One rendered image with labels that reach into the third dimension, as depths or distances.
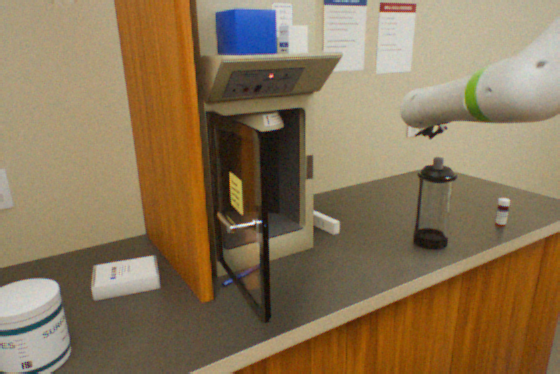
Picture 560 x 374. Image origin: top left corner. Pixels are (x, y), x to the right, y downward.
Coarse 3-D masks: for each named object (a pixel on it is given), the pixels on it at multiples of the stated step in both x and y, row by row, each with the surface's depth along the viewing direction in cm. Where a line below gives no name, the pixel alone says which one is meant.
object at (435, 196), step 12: (420, 192) 127; (432, 192) 124; (444, 192) 124; (420, 204) 128; (432, 204) 125; (444, 204) 125; (420, 216) 129; (432, 216) 126; (444, 216) 126; (420, 228) 130; (432, 228) 127; (444, 228) 128
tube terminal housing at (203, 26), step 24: (192, 0) 95; (216, 0) 96; (240, 0) 98; (264, 0) 101; (288, 0) 105; (312, 0) 108; (192, 24) 97; (312, 24) 110; (216, 48) 99; (312, 48) 112; (264, 96) 108; (288, 96) 112; (312, 96) 116; (312, 120) 118; (312, 144) 121; (312, 192) 125; (312, 216) 128; (288, 240) 126; (312, 240) 131; (216, 264) 115
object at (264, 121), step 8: (256, 112) 112; (264, 112) 113; (272, 112) 115; (240, 120) 113; (248, 120) 112; (256, 120) 112; (264, 120) 113; (272, 120) 114; (280, 120) 117; (256, 128) 112; (264, 128) 113; (272, 128) 114
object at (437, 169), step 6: (438, 162) 124; (426, 168) 126; (432, 168) 125; (438, 168) 124; (444, 168) 125; (450, 168) 125; (426, 174) 124; (432, 174) 123; (438, 174) 122; (444, 174) 122; (450, 174) 123
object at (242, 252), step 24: (216, 120) 96; (216, 144) 99; (240, 144) 83; (216, 168) 102; (240, 168) 86; (264, 192) 78; (240, 216) 91; (264, 216) 79; (240, 240) 93; (264, 240) 81; (240, 264) 96; (264, 264) 82; (240, 288) 99; (264, 288) 84; (264, 312) 86
